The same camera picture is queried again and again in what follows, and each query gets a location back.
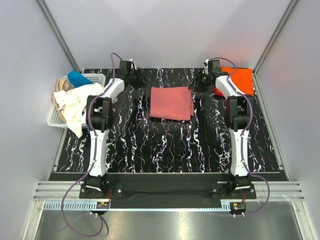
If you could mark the white t-shirt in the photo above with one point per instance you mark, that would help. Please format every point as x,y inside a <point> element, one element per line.
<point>72,104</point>

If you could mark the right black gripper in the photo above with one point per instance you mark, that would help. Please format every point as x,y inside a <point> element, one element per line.
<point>196,83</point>

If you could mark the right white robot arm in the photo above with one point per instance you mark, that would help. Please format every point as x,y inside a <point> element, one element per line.
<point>238,118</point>

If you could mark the left aluminium frame post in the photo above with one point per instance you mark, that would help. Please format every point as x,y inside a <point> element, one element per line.
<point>58,34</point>

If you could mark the aluminium frame post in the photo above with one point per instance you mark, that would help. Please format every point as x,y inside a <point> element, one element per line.
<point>58,34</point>
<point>276,33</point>

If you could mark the salmon pink t-shirt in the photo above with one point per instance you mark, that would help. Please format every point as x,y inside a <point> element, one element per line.
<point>171,103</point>

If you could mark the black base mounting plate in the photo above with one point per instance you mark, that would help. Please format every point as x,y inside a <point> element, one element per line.
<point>167,191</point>

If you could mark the white slotted cable duct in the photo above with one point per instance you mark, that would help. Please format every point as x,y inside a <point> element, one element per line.
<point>103,206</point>

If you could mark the right aluminium frame post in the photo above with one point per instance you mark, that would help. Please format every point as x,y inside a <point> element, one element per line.
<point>276,33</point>

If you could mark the beige t-shirt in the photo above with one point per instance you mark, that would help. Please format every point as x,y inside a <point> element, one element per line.
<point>61,84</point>

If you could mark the white plastic laundry basket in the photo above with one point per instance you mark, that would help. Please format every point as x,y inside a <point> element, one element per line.
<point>53,118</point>

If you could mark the folded orange t-shirt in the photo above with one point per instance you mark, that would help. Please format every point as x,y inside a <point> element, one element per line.
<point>243,79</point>

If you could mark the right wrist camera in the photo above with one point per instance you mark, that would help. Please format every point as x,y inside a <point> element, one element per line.
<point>206,67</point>

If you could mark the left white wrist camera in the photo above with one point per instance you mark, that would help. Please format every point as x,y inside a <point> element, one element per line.
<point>133,66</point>

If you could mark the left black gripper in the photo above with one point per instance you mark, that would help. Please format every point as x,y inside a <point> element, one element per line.
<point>142,80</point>

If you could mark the blue t-shirt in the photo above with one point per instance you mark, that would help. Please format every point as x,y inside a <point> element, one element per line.
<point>77,79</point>

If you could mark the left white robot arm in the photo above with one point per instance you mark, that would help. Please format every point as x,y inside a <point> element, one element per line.
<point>100,119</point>

